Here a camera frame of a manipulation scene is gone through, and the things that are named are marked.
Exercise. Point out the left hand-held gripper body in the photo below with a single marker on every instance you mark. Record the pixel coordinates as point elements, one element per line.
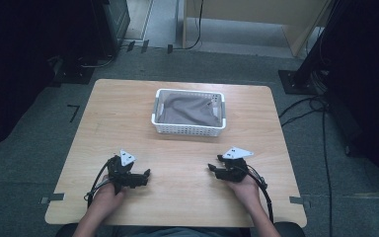
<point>121,174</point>

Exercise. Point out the dark curtain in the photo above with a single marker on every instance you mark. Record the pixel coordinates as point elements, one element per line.
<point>19,65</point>

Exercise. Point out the white plastic basket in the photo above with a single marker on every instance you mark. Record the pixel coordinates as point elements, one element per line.
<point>187,130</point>

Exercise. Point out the black stand base plate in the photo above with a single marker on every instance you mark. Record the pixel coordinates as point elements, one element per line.
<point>74,74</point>

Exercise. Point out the light wooden desk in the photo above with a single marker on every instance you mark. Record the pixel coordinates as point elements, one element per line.
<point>260,11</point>

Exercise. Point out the person's left hand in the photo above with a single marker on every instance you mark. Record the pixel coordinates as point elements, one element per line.
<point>104,201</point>

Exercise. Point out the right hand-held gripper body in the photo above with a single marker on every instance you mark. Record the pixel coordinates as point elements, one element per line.
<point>235,169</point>

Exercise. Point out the person's right hand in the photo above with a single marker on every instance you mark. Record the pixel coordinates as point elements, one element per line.
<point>245,192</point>

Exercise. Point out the dark cabinet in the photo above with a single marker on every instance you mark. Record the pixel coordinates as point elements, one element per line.
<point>113,26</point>

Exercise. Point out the person's grey shirt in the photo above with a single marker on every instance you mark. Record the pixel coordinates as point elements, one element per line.
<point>177,232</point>

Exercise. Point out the black stand with base plate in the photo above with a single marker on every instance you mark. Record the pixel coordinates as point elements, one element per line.
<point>297,80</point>

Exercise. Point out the grey tape strip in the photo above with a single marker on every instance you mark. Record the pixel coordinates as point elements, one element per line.
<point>52,197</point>
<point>298,199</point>

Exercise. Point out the grey cloth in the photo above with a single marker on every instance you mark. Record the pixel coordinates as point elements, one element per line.
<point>189,110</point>

